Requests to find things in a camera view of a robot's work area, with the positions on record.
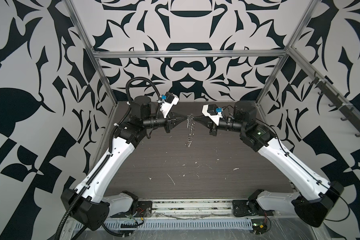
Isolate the black wall hook rail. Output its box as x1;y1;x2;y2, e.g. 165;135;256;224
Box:
310;72;360;138

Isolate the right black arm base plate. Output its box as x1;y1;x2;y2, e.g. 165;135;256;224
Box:
232;200;274;218

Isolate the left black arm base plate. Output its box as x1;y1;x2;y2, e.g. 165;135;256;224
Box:
133;201;153;218

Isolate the white slotted cable duct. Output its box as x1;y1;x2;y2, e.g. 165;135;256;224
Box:
105;219;253;231

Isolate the small green circuit board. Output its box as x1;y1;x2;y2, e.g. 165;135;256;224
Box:
251;219;269;235

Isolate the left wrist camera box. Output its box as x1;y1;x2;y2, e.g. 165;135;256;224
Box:
160;92;179;119

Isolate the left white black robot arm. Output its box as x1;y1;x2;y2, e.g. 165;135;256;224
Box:
58;92;184;231

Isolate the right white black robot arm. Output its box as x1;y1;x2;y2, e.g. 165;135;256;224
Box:
194;101;344;228

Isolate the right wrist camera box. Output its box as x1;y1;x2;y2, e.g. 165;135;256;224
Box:
202;104;223;126

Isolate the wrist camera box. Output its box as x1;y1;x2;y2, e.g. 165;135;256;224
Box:
202;104;223;126
160;92;179;119

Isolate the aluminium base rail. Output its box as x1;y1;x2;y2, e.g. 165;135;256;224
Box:
64;197;320;221

